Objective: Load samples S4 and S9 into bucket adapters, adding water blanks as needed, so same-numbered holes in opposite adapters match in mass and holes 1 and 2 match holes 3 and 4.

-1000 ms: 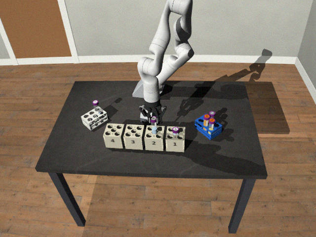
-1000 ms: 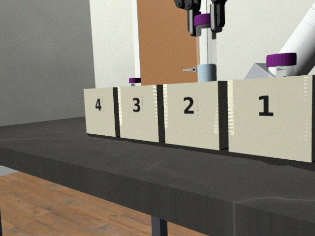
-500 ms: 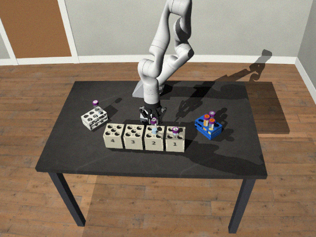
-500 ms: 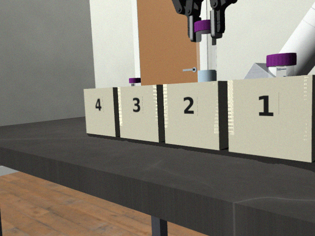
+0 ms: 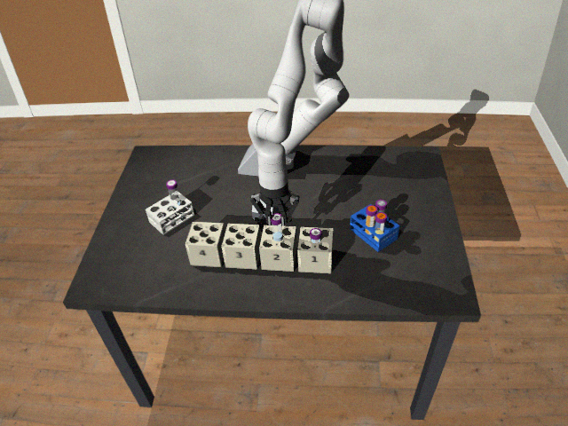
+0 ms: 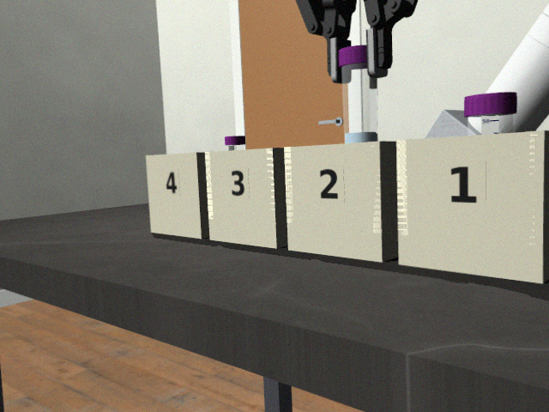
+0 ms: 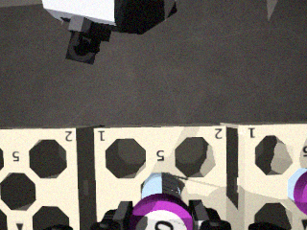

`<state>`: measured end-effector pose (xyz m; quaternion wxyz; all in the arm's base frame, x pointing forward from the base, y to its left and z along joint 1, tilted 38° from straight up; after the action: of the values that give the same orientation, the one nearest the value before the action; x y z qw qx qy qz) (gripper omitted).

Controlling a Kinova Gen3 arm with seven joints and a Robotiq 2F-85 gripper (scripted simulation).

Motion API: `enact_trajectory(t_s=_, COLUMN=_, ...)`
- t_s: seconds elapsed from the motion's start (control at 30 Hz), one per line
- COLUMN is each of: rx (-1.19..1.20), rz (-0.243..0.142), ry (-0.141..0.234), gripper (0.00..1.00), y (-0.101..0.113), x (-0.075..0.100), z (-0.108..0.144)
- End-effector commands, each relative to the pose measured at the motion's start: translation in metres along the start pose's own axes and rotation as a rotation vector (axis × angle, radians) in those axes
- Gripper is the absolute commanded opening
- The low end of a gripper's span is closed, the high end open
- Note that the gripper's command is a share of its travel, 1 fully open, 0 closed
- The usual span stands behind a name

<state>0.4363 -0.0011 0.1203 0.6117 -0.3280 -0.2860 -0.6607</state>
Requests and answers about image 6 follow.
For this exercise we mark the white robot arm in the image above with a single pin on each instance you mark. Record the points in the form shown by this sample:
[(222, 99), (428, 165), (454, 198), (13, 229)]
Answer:
[(527, 73)]

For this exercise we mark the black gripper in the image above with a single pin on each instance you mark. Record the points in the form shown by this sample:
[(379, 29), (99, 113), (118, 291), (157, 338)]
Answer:
[(381, 16)]

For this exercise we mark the beige block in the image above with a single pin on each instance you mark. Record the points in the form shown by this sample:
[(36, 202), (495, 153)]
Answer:
[(247, 196), (177, 194), (342, 200), (477, 205)]

